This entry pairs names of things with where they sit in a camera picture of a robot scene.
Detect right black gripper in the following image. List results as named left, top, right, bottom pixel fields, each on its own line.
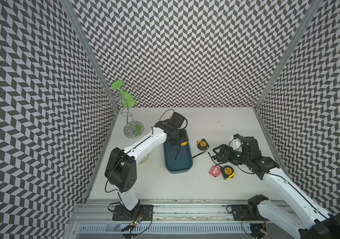
left=212, top=144, right=250, bottom=165

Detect black yellow round tape measure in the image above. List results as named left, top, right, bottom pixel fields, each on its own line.
left=192, top=138, right=209, bottom=159

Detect yellow black square tape measure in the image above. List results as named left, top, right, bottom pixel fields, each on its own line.
left=220, top=166, right=235, bottom=180

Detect pink red tape measure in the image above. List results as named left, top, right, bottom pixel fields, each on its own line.
left=209, top=165, right=221, bottom=177

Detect dark teal storage box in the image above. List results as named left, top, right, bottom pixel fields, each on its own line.
left=163, top=142, right=193, bottom=174

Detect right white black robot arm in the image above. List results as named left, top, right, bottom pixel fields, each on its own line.
left=212, top=134, right=340, bottom=239

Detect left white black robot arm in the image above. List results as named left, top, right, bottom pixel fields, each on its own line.
left=105, top=116, right=188, bottom=212

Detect glass bowl yellow flower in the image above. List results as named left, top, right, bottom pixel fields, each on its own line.
left=139, top=153, right=150, bottom=164

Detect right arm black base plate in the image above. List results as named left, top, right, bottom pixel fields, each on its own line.
left=230, top=205, right=261, bottom=221

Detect metal wire stand green leaves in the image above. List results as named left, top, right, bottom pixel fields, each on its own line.
left=99, top=80, right=144, bottom=138

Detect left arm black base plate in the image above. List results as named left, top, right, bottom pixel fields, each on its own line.
left=112, top=204, right=154, bottom=222

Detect aluminium front rail frame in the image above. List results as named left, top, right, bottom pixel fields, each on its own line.
left=62, top=199, right=290, bottom=239

